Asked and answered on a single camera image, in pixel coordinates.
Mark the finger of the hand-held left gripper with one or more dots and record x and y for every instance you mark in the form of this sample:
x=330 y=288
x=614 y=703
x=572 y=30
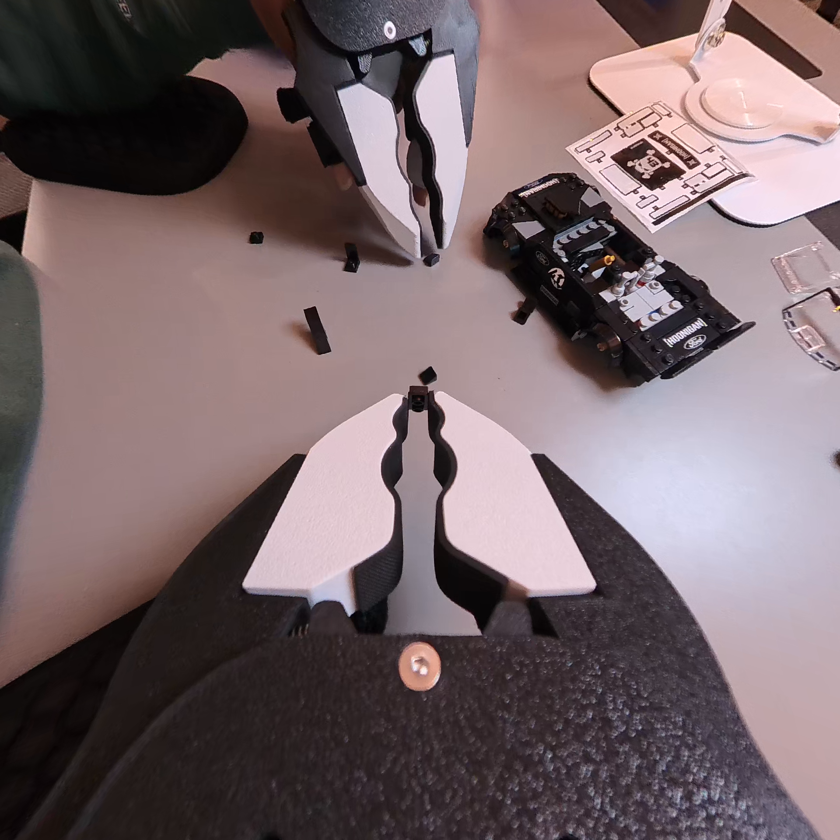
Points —
x=446 y=131
x=378 y=151

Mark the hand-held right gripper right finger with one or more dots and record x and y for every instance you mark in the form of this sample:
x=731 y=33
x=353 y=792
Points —
x=519 y=519

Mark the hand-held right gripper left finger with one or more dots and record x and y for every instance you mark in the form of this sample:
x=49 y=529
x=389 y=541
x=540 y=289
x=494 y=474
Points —
x=328 y=519

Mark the long black lego piece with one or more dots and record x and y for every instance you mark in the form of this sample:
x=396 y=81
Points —
x=316 y=330

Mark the black lego car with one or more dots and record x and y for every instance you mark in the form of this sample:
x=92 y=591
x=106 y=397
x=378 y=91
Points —
x=617 y=276

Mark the clear lego windshield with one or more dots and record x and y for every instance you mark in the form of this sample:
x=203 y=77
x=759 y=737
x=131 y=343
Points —
x=814 y=328

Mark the clear flat lego piece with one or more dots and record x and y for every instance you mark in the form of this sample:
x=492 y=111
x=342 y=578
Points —
x=803 y=269

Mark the sticker sheet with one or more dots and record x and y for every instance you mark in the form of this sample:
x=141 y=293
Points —
x=656 y=164

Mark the white booklet stand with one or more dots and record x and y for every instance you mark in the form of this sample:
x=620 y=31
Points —
x=748 y=105

